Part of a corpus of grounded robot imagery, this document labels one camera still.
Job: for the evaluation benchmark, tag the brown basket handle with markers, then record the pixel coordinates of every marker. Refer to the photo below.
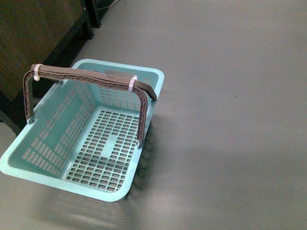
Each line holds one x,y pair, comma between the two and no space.
142,90

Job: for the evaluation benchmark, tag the white zip tie left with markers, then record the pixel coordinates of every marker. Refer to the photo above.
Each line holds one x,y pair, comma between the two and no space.
36,73

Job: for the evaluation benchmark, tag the dark wooden shelf unit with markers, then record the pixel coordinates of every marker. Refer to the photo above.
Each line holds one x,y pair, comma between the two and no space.
38,31

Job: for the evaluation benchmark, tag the light blue plastic basket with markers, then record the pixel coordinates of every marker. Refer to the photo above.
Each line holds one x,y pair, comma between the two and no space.
83,137

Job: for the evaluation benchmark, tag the white zip tie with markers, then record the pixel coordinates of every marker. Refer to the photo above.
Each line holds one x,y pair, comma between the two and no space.
36,73
131,84

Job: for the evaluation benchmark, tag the white zip tie right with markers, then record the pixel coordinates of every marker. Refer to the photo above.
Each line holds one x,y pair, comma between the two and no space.
131,84

